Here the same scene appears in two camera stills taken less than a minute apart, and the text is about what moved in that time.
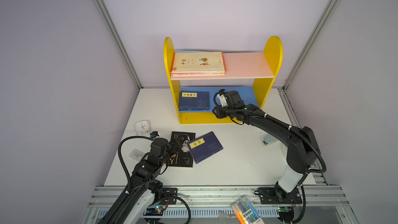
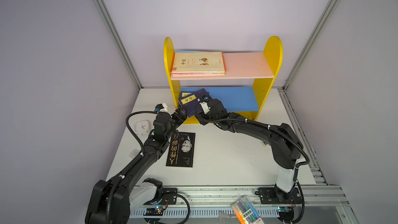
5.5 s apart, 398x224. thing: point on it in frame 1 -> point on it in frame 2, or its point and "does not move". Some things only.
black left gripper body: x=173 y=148 -> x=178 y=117
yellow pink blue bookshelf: x=250 y=73 does not move
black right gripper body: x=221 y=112 -> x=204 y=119
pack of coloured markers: x=244 y=208 does not move
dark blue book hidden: x=204 y=147 -> x=188 y=102
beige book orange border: x=198 y=62 does not move
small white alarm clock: x=141 y=126 does not move
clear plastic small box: x=136 y=154 does not move
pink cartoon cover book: x=212 y=73 does not move
